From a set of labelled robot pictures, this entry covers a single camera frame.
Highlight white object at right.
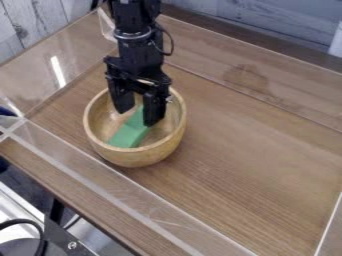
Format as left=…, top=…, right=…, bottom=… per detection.
left=329, top=30, right=342, bottom=58

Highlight black cable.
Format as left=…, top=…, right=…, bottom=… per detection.
left=0, top=218, right=51, bottom=256

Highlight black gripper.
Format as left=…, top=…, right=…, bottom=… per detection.
left=105, top=33, right=173, bottom=127

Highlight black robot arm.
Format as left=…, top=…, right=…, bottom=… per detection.
left=105, top=0, right=174, bottom=127

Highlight green rectangular block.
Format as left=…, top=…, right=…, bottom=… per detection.
left=107, top=106, right=150, bottom=148

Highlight brown wooden bowl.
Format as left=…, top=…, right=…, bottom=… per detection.
left=83, top=89, right=188, bottom=168

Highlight clear acrylic tray walls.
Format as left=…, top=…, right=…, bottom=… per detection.
left=0, top=15, right=342, bottom=256

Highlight black metal table leg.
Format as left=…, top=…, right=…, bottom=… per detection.
left=50, top=199, right=66, bottom=224

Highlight blue object at edge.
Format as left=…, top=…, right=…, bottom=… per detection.
left=0, top=106, right=18, bottom=117

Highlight black bracket with screw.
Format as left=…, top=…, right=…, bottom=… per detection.
left=42, top=219, right=99, bottom=256

